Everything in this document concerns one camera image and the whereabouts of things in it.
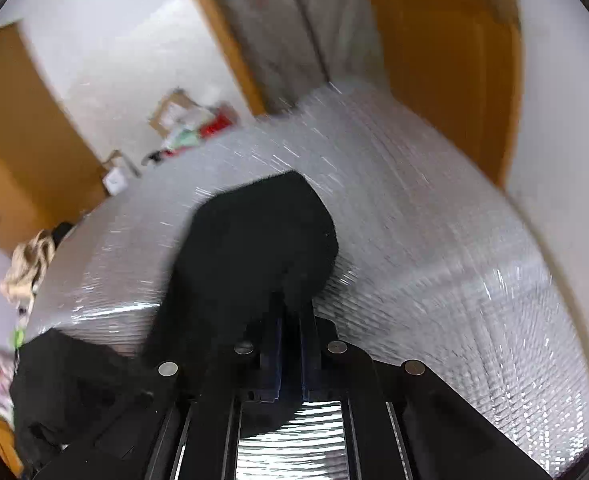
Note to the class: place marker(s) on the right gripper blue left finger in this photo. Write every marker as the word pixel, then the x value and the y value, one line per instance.
pixel 269 358

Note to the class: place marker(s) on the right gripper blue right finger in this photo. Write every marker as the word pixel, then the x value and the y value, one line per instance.
pixel 317 377

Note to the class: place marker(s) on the black garment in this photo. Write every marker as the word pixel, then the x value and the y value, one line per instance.
pixel 267 246

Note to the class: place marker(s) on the white small cardboard box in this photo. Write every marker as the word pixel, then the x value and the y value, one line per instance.
pixel 119 171

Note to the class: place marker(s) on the brown cardboard box with label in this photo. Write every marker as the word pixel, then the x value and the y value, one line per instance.
pixel 176 109

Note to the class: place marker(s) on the beige floral blanket pile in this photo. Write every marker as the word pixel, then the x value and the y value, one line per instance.
pixel 28 266

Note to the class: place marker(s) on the orange wooden wardrobe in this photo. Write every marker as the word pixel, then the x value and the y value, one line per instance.
pixel 48 174

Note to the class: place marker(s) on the translucent plastic door curtain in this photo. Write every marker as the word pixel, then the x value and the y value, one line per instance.
pixel 295 46

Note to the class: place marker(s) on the orange wooden door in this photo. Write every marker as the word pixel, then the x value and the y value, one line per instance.
pixel 458 64

